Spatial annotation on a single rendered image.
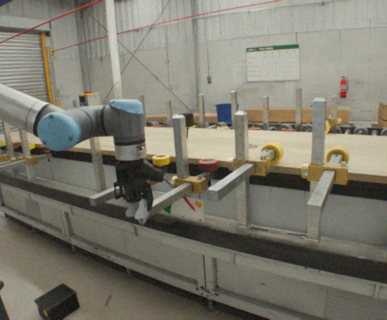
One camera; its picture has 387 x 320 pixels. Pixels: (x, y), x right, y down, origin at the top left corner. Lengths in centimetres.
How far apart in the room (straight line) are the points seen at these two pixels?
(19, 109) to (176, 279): 131
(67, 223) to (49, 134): 172
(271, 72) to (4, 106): 770
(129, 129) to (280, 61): 749
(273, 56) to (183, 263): 704
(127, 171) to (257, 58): 760
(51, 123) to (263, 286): 120
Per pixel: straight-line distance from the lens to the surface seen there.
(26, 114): 76
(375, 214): 119
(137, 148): 81
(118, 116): 80
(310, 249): 101
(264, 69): 823
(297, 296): 150
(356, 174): 111
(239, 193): 103
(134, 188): 83
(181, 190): 105
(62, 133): 70
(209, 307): 178
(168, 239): 135
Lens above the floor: 122
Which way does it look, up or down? 15 degrees down
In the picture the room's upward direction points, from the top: 4 degrees counter-clockwise
